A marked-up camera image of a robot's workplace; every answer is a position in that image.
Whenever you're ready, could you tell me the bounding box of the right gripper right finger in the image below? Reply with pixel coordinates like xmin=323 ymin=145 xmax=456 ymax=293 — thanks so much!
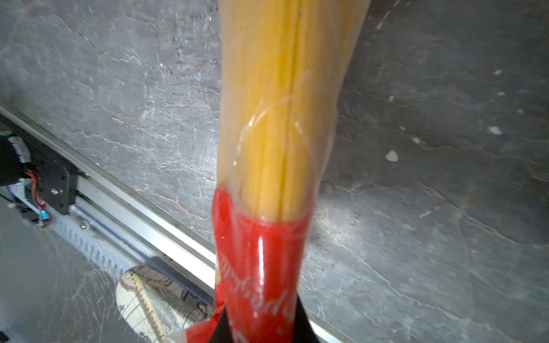
xmin=293 ymin=298 xmax=320 ymax=343

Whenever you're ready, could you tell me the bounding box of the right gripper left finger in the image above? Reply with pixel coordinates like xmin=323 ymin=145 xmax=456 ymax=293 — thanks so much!
xmin=207 ymin=307 xmax=233 ymax=343

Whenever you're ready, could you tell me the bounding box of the red yellow spaghetti bag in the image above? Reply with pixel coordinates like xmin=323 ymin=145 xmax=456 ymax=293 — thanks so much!
xmin=181 ymin=1 xmax=370 ymax=342

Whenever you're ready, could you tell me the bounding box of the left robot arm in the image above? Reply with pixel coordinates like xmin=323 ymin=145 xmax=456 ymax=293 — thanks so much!
xmin=1 ymin=134 xmax=31 ymax=187

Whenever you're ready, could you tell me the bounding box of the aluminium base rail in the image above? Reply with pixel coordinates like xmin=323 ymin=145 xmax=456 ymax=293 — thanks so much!
xmin=0 ymin=104 xmax=357 ymax=343

